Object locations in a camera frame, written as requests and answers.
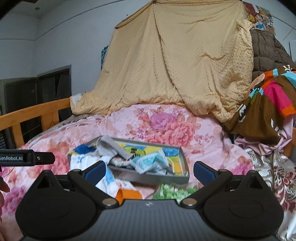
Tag green bead bag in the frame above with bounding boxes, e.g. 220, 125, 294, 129
152, 184, 198, 203

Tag brown multicolour striped garment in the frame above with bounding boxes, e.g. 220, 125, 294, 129
224, 65, 295, 145

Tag grey shallow cardboard box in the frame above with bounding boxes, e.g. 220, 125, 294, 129
68, 136, 190, 185

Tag wooden bed rail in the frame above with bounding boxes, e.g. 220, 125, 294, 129
0, 97, 72, 149

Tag colourful wall poster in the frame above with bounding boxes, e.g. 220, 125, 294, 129
243, 1, 276, 35

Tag orange plastic cap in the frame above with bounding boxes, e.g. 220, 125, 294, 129
115, 189, 142, 205

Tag person's left hand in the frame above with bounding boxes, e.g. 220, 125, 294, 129
0, 176, 10, 224

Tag mauve satin cloth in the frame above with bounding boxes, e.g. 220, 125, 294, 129
234, 116, 295, 156

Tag blue white tissue packet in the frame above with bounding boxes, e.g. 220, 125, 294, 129
131, 149, 170, 175

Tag pink floral bedspread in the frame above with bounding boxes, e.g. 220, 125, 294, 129
0, 102, 258, 241

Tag white quilted baby cloth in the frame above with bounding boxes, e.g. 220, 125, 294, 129
70, 153, 119, 198

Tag brown quilted jacket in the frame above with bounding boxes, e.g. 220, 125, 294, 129
250, 30, 295, 80

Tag brown damask patterned cloth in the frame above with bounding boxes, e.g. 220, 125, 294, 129
245, 148, 296, 240

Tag yellow dotted quilt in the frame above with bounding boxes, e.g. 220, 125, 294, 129
71, 1, 253, 123

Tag dark grey cabinet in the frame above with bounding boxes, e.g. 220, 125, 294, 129
1, 65, 72, 149

